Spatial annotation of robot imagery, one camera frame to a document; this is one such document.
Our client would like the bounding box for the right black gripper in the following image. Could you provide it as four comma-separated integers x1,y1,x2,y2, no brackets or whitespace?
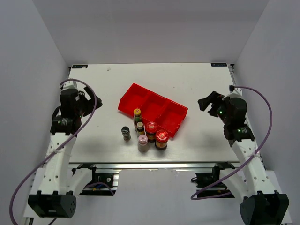
198,91,231,125

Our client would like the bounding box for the black-cap pepper shaker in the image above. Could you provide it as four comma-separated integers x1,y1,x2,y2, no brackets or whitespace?
121,126,131,142

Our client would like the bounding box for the tall yellow-cap sauce bottle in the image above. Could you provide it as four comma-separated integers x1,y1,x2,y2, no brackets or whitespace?
133,108,143,131

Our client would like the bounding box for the red-lid sauce jar front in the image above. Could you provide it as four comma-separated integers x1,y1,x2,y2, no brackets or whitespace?
155,129,169,150

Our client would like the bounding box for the red-lid sauce jar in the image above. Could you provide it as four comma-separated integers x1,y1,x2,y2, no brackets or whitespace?
145,121,158,143
155,129,169,150

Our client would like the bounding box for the small tan-cap sauce bottle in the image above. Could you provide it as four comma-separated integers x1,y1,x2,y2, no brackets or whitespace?
136,121,145,137

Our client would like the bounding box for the pink-cap spice shaker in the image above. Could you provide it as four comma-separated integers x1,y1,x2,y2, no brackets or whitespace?
137,135,149,152

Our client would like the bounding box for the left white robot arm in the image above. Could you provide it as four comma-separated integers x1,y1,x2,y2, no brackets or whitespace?
28,83,102,218

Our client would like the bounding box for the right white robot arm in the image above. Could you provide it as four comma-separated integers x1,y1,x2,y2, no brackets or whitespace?
191,90,289,225

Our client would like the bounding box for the left blue table label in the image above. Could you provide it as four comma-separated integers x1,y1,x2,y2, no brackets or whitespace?
72,65,88,69

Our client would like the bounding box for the blue table label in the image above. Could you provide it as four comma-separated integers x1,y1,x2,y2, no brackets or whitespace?
72,65,88,69
211,63,227,67

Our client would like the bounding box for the red three-compartment plastic tray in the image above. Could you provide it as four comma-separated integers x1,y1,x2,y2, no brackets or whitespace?
118,83,188,138

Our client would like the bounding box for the right blue table label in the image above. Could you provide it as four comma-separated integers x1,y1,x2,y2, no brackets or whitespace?
211,63,227,67

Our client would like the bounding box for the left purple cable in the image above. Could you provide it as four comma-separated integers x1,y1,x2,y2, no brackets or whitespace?
9,79,98,225

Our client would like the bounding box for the purple cable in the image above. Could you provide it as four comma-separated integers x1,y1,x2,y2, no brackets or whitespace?
190,85,272,201
9,79,98,225

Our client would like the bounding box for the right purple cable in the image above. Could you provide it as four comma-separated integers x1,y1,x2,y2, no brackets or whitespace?
190,85,272,201

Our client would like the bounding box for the aluminium table front rail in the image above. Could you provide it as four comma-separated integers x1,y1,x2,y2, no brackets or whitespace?
67,161,241,172

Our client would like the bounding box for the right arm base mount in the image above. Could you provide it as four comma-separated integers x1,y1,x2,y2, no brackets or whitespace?
191,162,235,200

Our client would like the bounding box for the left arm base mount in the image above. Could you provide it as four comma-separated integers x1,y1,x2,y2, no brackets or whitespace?
67,163,120,196

